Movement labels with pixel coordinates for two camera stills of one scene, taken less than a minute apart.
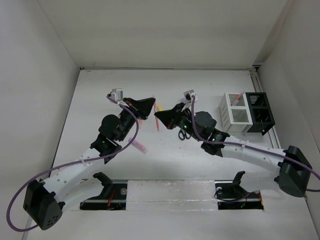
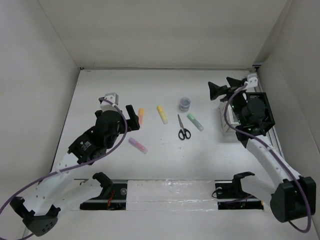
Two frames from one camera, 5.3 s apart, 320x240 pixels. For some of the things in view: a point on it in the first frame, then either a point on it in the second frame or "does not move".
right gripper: x=170 y=117 → x=216 y=90
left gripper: x=142 y=109 → x=133 y=121
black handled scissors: x=182 y=135 does not move
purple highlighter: x=138 y=146 does not move
